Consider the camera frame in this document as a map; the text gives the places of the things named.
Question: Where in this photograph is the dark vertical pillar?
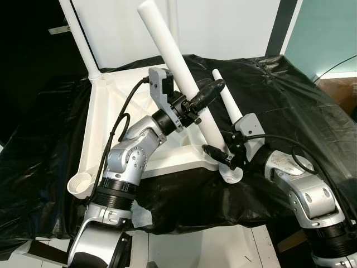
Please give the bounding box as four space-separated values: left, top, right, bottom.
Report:
265 0 305 56

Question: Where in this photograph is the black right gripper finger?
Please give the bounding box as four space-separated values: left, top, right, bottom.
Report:
202 144 230 164

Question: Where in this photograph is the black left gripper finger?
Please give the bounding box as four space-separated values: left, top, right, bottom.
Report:
192 78 226 110

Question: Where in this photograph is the black plastic cover sheet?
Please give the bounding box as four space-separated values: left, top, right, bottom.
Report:
0 54 357 242

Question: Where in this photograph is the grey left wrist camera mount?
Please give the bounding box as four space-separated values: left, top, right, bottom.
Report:
147 67 186 132

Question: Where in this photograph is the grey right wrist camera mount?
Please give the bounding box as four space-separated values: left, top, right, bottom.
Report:
233 113 264 162

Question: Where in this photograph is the teal glass panel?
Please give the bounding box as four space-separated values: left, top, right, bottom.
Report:
284 0 357 79

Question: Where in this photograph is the silver door handle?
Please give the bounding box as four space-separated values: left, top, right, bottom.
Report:
48 25 71 35

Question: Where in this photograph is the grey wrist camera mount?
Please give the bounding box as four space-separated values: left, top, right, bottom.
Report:
233 113 264 162
147 67 186 132

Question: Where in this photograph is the brown wooden furniture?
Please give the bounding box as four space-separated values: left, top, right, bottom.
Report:
324 78 357 119

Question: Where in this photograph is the white tape piece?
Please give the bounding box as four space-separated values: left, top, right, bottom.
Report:
133 205 155 228

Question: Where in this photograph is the thin black curved cable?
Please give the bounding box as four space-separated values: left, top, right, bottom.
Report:
315 55 357 80

